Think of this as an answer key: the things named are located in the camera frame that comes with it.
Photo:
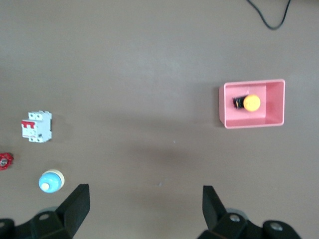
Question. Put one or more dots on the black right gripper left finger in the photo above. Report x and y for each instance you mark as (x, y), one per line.
(59, 219)

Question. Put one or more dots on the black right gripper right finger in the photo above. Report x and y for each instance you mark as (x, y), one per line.
(224, 224)

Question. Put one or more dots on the yellow push button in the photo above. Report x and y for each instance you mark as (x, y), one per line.
(251, 103)

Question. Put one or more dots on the blue service bell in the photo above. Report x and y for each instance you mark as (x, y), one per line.
(49, 181)

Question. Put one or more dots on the white circuit breaker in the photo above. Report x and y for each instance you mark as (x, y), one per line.
(37, 127)

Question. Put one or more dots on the pink plastic box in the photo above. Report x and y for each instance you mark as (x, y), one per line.
(271, 109)

